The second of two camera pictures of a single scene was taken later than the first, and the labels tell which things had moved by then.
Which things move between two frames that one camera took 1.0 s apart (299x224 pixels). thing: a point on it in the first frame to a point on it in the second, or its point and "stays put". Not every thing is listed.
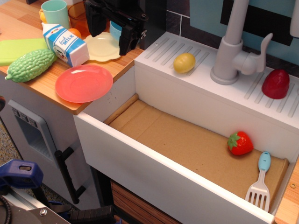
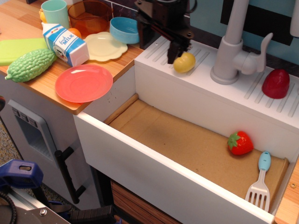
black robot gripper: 129,14 to 170,17
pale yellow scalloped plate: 103,47 stays put
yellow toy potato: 184,63 stays put
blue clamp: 21,174 stays put
